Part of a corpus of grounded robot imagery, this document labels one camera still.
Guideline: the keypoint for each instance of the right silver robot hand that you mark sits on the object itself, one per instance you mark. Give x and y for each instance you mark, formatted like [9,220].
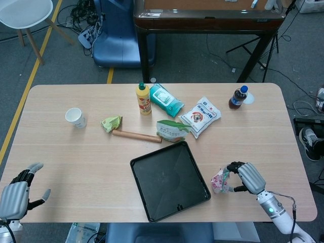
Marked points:
[251,178]

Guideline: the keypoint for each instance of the white chair wooden legs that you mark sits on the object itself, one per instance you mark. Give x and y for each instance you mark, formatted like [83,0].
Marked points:
[25,12]

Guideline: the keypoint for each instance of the blue chair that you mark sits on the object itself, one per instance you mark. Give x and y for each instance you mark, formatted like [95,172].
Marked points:
[119,45]

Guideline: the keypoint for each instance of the teal wet wipes pack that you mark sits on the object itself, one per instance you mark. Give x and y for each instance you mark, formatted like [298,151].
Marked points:
[164,100]

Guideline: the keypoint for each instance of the black square tray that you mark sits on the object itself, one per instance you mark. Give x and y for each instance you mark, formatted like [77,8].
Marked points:
[169,182]

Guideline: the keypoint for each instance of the wooden rolling pin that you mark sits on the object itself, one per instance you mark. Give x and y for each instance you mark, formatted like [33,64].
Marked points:
[136,136]

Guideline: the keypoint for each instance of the yellow bottle green cap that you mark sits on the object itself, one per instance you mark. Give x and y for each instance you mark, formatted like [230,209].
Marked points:
[143,101]

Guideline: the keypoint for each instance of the white box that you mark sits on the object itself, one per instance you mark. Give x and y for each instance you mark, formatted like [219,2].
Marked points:
[233,233]

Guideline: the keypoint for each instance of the small pink snack packet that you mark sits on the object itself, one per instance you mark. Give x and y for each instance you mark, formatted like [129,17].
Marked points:
[217,182]

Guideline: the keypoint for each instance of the black floor box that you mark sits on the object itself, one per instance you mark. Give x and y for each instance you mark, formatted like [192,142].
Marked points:
[307,122]

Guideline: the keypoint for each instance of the brown mahjong table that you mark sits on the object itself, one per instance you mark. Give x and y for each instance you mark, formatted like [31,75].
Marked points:
[202,22]

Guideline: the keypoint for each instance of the blue white mahjong tile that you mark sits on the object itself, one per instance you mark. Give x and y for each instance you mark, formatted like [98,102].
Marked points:
[254,3]

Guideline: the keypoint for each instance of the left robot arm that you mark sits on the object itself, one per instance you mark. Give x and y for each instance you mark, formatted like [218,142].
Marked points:
[5,230]

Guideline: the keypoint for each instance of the white bag red blue print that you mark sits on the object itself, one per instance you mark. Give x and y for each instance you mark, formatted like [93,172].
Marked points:
[200,116]

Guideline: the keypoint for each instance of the white paper cup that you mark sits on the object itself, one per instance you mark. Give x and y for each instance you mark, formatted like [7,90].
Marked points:
[76,119]

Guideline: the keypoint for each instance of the crumpled green wrapper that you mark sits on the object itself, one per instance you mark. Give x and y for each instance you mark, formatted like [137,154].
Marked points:
[110,123]

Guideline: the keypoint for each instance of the white power strip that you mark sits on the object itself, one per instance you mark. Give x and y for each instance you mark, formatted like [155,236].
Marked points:
[84,38]

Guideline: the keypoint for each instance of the red white floor item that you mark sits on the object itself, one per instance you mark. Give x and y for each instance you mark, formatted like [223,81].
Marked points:
[321,100]

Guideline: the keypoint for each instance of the green white corn starch bag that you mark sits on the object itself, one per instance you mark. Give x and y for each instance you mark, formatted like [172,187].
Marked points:
[169,131]

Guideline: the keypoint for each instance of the dark tea bottle blue cap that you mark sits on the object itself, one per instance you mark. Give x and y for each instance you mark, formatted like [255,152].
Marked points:
[236,100]

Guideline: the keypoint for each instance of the black white sneaker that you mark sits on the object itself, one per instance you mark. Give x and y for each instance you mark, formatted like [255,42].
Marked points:
[308,141]

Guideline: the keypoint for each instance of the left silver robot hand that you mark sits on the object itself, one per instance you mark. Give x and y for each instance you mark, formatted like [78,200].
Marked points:
[14,198]

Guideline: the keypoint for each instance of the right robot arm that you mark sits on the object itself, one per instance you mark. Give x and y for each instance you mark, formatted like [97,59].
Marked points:
[274,210]

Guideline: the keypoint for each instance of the printed clear plastic bag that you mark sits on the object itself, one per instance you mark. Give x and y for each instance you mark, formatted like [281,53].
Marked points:
[81,231]

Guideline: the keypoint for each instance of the black tripod stand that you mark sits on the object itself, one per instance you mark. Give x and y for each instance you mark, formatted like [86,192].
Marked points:
[241,45]

